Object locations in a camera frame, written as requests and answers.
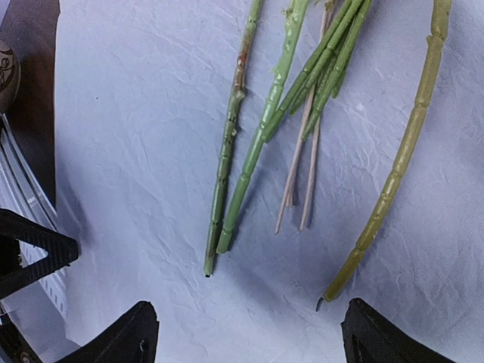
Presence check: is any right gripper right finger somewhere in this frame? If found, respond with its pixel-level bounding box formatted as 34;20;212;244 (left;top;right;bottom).
341;298;452;363

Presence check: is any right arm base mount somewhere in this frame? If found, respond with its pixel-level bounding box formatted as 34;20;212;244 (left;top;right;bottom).
0;208;82;363

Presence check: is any yellow blossom stem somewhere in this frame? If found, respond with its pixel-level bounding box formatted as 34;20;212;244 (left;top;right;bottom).
316;0;452;307

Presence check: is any small yellow flower sprig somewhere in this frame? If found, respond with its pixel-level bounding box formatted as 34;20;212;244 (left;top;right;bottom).
267;1;371;234

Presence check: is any aluminium front rail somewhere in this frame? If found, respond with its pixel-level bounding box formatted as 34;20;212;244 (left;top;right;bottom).
1;114;68;318

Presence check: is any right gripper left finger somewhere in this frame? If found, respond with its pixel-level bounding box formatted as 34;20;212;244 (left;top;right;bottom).
60;301;159;363

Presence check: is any translucent white wrapping paper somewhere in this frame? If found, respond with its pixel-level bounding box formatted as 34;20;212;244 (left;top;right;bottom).
0;0;484;363

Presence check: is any pink flower stem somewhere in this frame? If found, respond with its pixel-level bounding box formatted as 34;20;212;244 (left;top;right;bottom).
203;1;263;278

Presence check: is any pink rose stem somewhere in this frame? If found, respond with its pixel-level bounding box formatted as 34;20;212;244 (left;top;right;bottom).
216;1;309;254

